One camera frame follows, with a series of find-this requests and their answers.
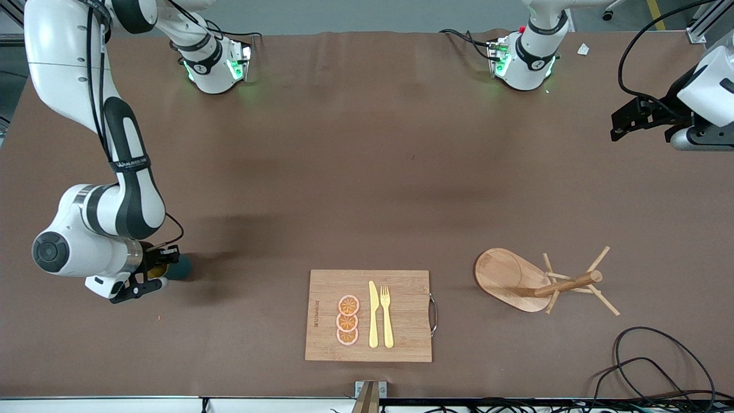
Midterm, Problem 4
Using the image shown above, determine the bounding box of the aluminium frame profile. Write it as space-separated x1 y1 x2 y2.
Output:
686 0 734 44
0 0 26 48

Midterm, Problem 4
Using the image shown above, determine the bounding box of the teal ribbed mug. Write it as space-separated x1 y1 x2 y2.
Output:
151 252 193 282

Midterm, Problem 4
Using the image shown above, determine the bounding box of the metal bracket at table edge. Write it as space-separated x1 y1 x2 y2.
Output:
351 380 388 413

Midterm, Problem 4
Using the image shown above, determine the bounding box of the wooden mug tree stand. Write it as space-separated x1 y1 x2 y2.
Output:
474 246 621 317

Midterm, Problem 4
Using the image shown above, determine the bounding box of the black cable bundle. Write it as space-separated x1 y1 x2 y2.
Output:
378 396 734 413

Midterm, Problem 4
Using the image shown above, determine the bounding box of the black looped cable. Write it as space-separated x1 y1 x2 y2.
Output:
591 327 717 413

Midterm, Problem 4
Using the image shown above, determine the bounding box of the pale yellow plastic fork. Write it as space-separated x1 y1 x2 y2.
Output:
380 286 395 349

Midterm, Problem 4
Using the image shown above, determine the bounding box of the white table edge rail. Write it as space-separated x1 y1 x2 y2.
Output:
0 397 356 413

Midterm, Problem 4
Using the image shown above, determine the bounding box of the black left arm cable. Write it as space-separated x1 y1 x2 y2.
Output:
618 0 734 99

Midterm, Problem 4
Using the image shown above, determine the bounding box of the pale yellow plastic knife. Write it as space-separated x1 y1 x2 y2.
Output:
368 280 380 349

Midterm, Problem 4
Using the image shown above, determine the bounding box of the black base cable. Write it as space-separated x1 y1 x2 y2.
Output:
439 29 495 61
178 0 256 53

